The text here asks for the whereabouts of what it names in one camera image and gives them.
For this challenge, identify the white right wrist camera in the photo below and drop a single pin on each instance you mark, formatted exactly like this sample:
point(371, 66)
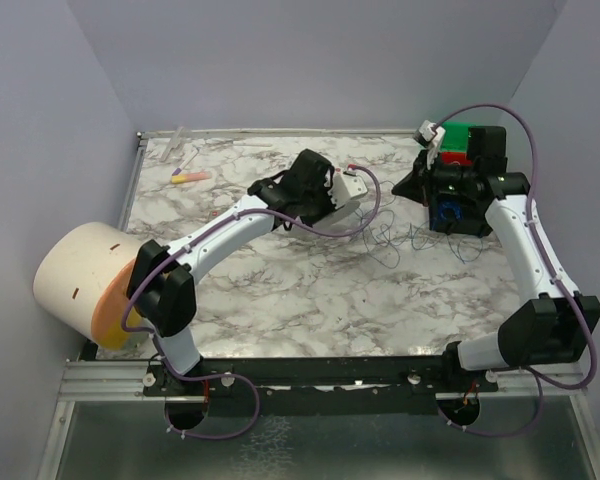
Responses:
point(430, 137)

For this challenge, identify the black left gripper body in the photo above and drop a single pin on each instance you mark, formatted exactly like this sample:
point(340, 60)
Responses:
point(323, 190)

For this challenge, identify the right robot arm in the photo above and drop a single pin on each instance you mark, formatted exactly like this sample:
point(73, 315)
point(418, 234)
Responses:
point(554, 317)

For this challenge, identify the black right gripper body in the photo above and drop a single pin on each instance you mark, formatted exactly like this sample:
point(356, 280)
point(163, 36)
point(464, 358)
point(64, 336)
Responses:
point(427, 178)

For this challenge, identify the red storage bin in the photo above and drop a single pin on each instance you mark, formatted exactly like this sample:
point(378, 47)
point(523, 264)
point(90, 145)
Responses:
point(455, 158)

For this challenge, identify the pink yellow highlighter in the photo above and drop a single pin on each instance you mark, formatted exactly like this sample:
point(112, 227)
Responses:
point(183, 178)

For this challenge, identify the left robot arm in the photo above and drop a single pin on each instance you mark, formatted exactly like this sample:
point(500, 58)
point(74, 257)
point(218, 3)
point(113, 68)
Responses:
point(162, 287)

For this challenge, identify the black storage bin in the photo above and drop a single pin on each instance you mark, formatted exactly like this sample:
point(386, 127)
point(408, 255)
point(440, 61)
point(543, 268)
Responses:
point(455, 216)

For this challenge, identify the white perforated cable spool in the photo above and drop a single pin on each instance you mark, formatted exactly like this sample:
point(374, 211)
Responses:
point(330, 223)

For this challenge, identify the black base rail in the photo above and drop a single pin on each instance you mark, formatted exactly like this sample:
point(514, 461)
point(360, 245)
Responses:
point(237, 387)

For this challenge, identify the beige cylinder with orange disc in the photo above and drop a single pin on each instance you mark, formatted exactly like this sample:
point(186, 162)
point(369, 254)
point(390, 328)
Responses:
point(83, 281)

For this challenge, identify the clear plastic T piece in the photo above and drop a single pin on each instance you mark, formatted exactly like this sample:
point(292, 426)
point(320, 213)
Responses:
point(172, 144)

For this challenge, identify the white purple pen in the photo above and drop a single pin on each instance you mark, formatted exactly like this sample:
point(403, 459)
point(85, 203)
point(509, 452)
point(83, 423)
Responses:
point(185, 162)

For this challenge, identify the green storage bin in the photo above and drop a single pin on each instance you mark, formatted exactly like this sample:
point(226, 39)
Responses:
point(456, 136)

